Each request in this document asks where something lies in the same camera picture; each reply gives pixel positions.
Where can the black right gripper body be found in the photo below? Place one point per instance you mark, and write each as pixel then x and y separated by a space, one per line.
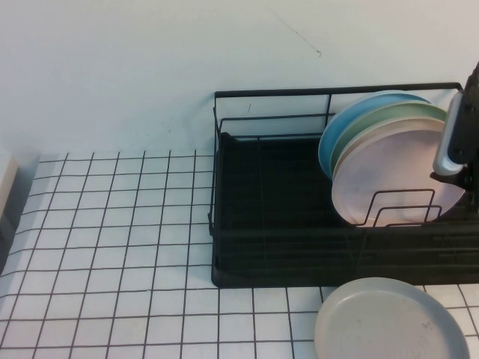
pixel 474 112

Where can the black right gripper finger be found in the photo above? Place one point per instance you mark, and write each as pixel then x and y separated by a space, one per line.
pixel 462 183

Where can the silver-edged right gripper finger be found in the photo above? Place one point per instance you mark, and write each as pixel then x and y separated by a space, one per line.
pixel 451 134

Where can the pink plate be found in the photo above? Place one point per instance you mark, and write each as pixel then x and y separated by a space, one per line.
pixel 393 168

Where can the cream white plate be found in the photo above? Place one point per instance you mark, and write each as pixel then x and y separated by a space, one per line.
pixel 411 124

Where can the green plate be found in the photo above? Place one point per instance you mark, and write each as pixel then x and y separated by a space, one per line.
pixel 404 111

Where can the blue plate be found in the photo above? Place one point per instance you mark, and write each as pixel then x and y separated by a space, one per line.
pixel 337 138

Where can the grey plate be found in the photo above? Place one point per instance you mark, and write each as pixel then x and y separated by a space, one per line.
pixel 389 325

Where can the black drip tray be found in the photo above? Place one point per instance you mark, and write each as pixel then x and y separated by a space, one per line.
pixel 280 187

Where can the white grid tablecloth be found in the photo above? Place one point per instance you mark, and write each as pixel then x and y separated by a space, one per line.
pixel 112 224

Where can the beige wooden block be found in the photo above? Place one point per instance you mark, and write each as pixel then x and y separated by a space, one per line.
pixel 7 179

